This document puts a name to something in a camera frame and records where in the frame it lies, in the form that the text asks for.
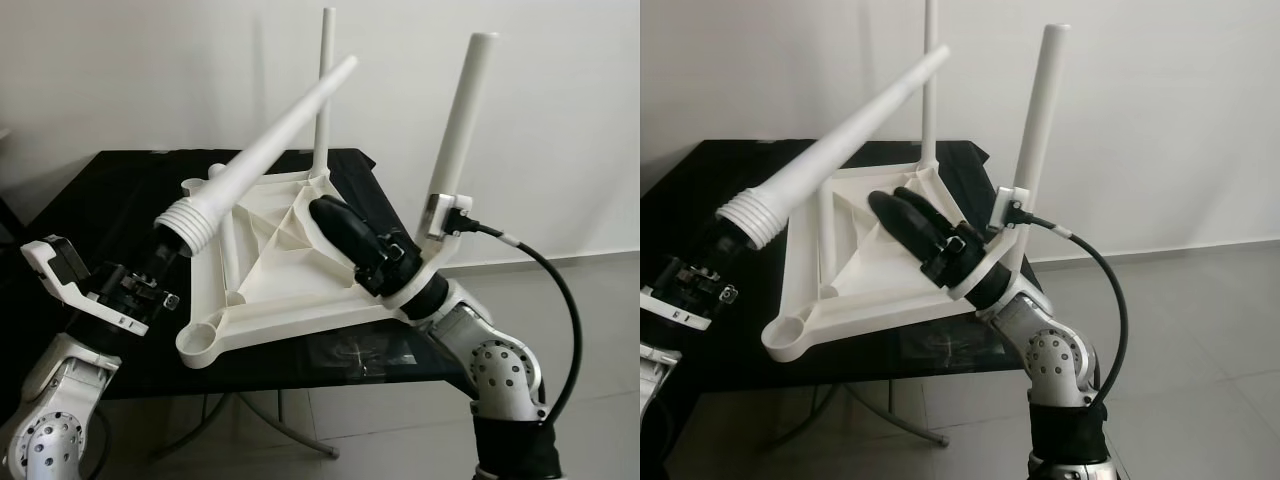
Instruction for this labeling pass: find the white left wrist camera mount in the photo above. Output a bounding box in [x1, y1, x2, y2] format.
[20, 235, 151, 336]
[640, 285, 716, 331]

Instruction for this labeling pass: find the white plastic children table top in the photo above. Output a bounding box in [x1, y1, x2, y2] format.
[760, 160, 1046, 363]
[175, 160, 451, 373]

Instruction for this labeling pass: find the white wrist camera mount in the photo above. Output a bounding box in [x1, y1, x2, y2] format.
[20, 235, 151, 336]
[640, 285, 716, 331]
[385, 193, 476, 316]
[950, 185, 1036, 301]

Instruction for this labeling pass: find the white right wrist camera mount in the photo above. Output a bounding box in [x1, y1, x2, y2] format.
[950, 185, 1036, 301]
[385, 193, 476, 316]

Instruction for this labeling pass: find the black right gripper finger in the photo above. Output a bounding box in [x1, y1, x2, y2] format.
[308, 198, 366, 269]
[330, 197, 389, 253]
[893, 185, 958, 246]
[868, 190, 936, 265]

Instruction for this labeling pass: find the black tablecloth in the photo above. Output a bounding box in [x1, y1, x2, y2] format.
[0, 148, 481, 401]
[640, 138, 1051, 396]

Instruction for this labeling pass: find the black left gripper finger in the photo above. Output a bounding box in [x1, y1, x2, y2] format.
[145, 225, 193, 276]
[712, 222, 766, 276]

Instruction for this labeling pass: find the grey metal table frame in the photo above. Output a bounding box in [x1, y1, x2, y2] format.
[770, 385, 951, 449]
[150, 390, 341, 461]

